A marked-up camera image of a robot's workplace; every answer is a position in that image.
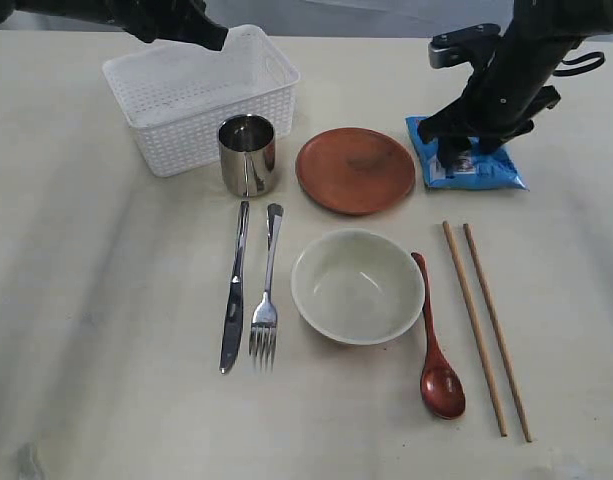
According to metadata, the cream ceramic bowl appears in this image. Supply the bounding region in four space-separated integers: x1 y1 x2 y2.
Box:
290 229 425 346

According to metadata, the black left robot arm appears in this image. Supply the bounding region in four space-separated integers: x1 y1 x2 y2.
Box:
0 0 229 51

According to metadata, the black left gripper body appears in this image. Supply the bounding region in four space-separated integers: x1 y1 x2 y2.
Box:
105 1 211 44

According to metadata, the steel cutlery handle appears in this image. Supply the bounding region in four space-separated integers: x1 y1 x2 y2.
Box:
248 203 284 370
219 201 250 375

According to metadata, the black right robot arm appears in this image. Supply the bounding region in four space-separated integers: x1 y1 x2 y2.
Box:
417 1 613 168

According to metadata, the blue snack packet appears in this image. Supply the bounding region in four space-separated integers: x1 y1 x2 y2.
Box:
406 116 527 191

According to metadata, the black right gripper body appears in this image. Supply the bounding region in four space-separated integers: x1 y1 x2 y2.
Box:
418 29 581 144

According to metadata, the white perforated plastic basket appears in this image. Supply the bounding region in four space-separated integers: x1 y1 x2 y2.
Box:
102 25 300 178

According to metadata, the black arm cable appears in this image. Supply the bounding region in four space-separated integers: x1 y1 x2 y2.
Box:
553 51 606 78

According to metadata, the light wooden chopstick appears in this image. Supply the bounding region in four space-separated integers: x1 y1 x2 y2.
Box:
442 220 508 437

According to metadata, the shiny stainless steel cup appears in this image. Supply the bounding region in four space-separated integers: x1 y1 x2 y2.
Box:
217 114 279 198

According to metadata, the dark-tipped wooden chopstick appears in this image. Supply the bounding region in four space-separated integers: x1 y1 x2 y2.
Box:
463 223 533 443

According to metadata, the dark red wooden spoon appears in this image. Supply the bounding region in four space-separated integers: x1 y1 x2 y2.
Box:
411 252 466 420

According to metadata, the brown wooden plate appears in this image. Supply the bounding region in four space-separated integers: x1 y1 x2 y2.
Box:
295 127 415 216

